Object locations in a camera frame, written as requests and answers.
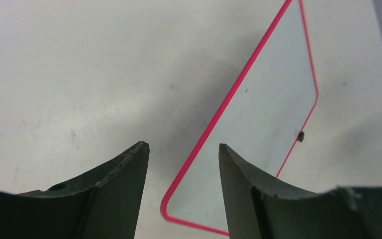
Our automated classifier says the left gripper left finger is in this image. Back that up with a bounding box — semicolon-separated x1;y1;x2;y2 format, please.
0;141;150;239

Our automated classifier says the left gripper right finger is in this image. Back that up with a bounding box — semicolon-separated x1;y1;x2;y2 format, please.
218;144;382;239

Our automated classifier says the red framed whiteboard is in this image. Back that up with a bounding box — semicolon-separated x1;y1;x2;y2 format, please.
160;0;318;236

